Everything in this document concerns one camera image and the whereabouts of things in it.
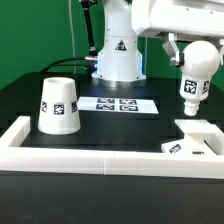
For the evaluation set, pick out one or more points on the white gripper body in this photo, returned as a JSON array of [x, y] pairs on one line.
[[153, 18]]

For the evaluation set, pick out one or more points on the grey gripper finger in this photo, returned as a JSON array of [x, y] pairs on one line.
[[221, 50], [169, 44]]

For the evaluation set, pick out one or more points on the white lamp bulb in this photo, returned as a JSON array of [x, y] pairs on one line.
[[201, 62]]

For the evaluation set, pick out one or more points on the white lamp base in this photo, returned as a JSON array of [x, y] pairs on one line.
[[200, 138]]

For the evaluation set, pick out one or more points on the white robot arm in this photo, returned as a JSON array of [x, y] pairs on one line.
[[119, 61]]

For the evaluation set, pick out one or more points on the white conical lamp shade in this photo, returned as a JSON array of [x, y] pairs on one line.
[[59, 113]]

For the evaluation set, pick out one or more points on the white marker sheet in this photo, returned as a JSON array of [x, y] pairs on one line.
[[123, 105]]

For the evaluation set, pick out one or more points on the white U-shaped fence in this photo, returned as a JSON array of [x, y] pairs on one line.
[[15, 157]]

